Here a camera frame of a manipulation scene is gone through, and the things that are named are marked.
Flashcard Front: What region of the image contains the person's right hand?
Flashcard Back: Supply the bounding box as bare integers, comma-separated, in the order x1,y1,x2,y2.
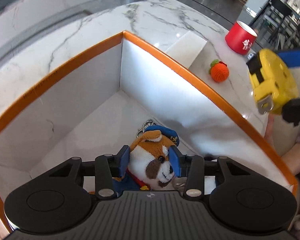
264,114,300,176

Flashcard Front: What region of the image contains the black and white plush ball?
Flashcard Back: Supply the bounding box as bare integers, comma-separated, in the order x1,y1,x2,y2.
172,177,187,194

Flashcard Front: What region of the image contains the orange crocheted tangerine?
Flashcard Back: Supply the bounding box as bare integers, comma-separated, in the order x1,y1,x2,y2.
209,59,230,83

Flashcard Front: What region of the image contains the orange white storage box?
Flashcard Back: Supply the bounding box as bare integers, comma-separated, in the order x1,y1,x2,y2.
0,31,298,239

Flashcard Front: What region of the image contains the white rectangular box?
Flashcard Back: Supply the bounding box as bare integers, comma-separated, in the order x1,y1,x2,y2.
165,31,207,69

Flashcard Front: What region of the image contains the yellow tape measure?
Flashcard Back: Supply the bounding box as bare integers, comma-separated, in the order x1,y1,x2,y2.
247,48,299,115

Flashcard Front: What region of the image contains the black bar stool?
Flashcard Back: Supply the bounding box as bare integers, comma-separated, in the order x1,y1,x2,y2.
249,0,292,49

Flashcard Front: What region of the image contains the brown dog plush toy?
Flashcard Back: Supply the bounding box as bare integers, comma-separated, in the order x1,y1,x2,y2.
113,119,179,195

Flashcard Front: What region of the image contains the red mug wooden handle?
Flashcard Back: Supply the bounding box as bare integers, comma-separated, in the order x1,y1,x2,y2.
225,21,257,55

